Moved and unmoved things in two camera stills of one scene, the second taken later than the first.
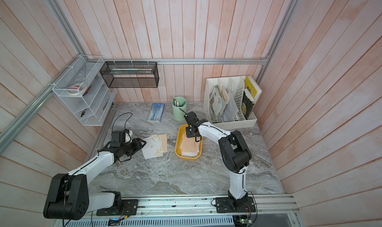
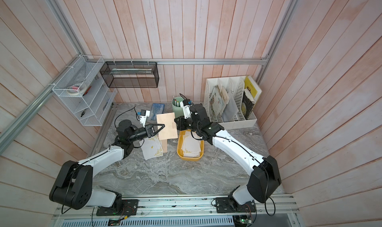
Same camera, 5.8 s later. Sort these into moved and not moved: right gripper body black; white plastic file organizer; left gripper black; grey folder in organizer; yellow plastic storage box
Moved: right gripper body black; left gripper black
Not moved: yellow plastic storage box; grey folder in organizer; white plastic file organizer
